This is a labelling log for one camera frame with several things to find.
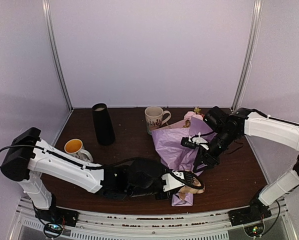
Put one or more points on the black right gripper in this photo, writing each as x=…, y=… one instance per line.
x=203, y=156

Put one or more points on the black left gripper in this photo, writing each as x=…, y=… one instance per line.
x=165, y=197

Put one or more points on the purple flower bouquet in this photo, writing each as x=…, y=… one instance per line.
x=167, y=140

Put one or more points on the beige satin ribbon bow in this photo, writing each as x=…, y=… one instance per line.
x=182, y=193

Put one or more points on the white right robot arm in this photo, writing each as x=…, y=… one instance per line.
x=253, y=123

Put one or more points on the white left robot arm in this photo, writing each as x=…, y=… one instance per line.
x=29, y=156

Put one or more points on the black tall vase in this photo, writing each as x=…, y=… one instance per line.
x=103, y=126

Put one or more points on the cream printed mug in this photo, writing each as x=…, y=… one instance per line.
x=155, y=117

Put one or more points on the floral mug yellow inside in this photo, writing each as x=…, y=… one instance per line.
x=75, y=148

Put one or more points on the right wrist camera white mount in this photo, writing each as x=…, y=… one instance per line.
x=195, y=141

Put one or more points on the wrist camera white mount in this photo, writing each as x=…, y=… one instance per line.
x=171, y=183
x=195, y=141

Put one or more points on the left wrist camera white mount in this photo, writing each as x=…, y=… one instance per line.
x=171, y=183

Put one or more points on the white vented front rail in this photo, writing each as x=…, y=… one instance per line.
x=213, y=225

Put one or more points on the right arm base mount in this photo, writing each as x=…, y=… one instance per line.
x=251, y=217

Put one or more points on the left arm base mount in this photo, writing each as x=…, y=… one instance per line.
x=55, y=220

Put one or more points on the right aluminium frame post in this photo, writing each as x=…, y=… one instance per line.
x=250, y=49

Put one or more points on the aluminium frame post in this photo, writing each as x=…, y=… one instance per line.
x=55, y=55
x=250, y=49

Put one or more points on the left aluminium frame post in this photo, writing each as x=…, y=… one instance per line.
x=55, y=55

